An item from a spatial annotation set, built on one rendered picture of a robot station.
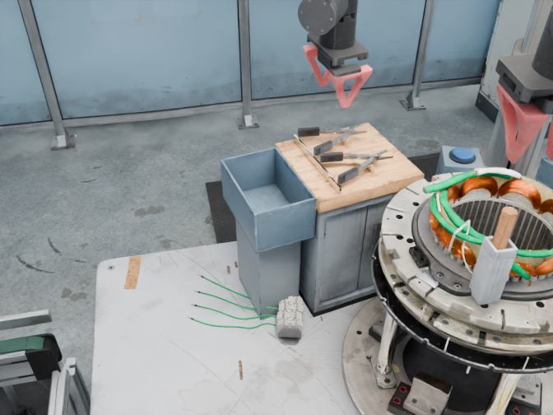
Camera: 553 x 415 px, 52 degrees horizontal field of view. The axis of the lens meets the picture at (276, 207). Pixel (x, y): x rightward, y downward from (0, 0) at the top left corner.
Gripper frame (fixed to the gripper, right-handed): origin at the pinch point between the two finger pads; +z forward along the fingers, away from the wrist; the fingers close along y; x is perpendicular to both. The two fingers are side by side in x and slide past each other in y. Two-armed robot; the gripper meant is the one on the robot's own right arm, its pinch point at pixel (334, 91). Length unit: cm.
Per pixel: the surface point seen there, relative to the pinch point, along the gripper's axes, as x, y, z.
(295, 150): -7.7, 0.4, 9.9
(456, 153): 20.8, 10.2, 12.7
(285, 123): 65, -172, 124
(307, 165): -7.8, 5.7, 9.7
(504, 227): -1.8, 43.9, -5.9
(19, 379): -66, 1, 46
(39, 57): -51, -200, 72
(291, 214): -14.8, 14.7, 11.2
